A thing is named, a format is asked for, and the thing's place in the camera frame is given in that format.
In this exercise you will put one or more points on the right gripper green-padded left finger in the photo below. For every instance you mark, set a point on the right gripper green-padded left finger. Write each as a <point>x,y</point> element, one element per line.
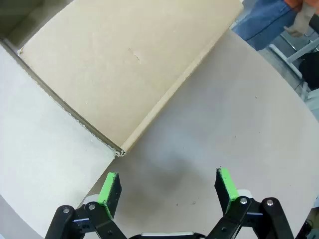
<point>109,199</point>

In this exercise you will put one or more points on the person's left forearm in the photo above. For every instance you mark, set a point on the person's left forearm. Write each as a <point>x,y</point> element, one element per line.
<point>311,2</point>

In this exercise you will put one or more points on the person's left hand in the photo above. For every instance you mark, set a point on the person's left hand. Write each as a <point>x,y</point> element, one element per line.
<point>302,20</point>

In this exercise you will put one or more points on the black bag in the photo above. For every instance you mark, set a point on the black bag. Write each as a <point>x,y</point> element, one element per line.
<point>311,71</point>

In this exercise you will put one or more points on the brown cardboard box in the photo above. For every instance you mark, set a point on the brown cardboard box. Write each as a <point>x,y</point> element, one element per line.
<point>112,64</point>

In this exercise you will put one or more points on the white table with metal legs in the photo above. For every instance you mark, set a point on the white table with metal legs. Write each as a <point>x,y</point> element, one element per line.
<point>290,53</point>

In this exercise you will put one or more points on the person's leg in blue jeans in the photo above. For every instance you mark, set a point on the person's leg in blue jeans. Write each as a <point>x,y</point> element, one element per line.
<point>264,17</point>

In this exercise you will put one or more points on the right gripper green-padded right finger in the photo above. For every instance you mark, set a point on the right gripper green-padded right finger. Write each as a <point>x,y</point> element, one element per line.
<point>225,191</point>

